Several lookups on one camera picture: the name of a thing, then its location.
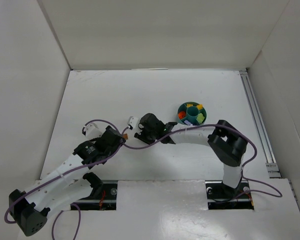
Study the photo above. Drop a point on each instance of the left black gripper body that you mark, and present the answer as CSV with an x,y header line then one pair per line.
x,y
115,136

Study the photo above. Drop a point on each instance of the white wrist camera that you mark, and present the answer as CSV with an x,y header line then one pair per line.
x,y
92,131
133,122

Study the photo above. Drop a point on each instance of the light green lego brick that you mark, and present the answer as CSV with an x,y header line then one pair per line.
x,y
200,118

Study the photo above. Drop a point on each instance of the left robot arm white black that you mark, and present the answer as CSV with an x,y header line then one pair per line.
x,y
68,183

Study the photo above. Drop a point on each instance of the teal round divided container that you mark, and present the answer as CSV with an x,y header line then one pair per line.
x,y
191,113

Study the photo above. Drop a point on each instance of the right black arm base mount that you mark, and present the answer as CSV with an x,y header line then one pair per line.
x,y
222,197

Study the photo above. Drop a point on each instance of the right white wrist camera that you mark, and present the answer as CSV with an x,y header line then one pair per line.
x,y
133,122

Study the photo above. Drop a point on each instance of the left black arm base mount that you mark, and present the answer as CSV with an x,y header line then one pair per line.
x,y
103,195

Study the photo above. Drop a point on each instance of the orange cone lego piece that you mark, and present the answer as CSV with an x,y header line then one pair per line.
x,y
182,115

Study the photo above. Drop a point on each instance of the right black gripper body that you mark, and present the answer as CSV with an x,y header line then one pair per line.
x,y
142,135

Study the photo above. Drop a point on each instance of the aluminium rail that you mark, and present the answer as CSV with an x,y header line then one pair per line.
x,y
271,164

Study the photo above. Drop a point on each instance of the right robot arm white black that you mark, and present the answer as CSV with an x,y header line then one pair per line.
x,y
228,146

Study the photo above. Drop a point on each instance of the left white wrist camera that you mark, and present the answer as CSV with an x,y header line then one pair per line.
x,y
92,131

